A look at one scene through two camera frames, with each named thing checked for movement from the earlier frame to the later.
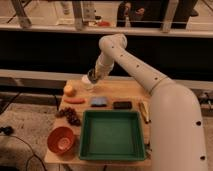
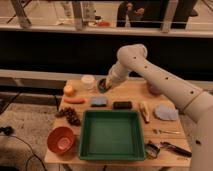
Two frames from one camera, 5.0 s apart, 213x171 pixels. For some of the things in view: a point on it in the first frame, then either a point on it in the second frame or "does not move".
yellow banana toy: x=145 y=111 does not move
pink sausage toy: x=75 y=100 does not move
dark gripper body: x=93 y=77 → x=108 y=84
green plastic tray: x=112 y=135 does not move
